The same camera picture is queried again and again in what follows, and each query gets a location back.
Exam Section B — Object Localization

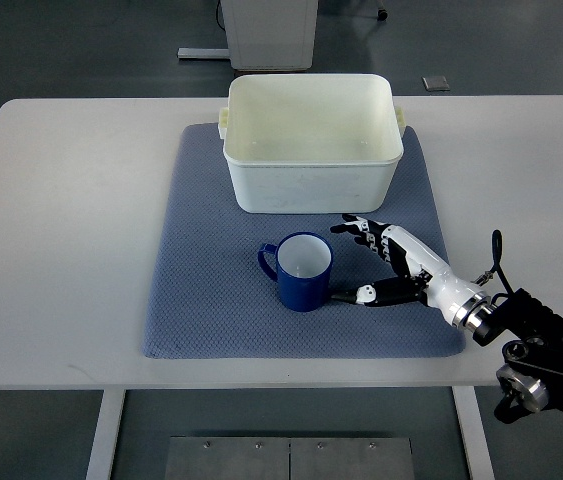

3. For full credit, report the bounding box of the grey metal bar on floor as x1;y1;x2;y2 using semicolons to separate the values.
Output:
177;47;230;61

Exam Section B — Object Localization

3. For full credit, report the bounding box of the white table leg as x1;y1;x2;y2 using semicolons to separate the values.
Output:
452;386;495;480
86;388;126;480

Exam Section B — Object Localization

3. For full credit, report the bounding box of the white plastic box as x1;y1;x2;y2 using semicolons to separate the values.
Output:
218;73;404;214

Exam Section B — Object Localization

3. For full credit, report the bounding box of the blue quilted mat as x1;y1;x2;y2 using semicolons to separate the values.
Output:
143;124;465;359

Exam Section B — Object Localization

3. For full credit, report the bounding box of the white cabinet in background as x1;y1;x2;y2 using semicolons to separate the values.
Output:
221;0;318;72

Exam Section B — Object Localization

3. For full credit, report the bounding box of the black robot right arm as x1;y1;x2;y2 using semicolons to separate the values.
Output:
473;230;563;424

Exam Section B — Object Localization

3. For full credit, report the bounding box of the small grey floor plate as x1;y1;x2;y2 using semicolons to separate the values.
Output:
421;75;451;92

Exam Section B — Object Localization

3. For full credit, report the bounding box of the right white table leg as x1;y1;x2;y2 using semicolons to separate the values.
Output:
452;386;495;480

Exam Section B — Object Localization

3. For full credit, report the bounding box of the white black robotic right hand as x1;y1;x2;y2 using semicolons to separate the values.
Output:
330;214;494;338

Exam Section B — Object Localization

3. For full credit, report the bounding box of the grey metal floor plate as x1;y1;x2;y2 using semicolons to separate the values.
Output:
165;437;415;479

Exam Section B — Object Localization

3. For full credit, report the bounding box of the left white table leg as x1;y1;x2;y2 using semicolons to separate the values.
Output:
86;388;126;480

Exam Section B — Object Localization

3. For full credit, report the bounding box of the blue enamel mug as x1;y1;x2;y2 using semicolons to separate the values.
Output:
257;232;334;312

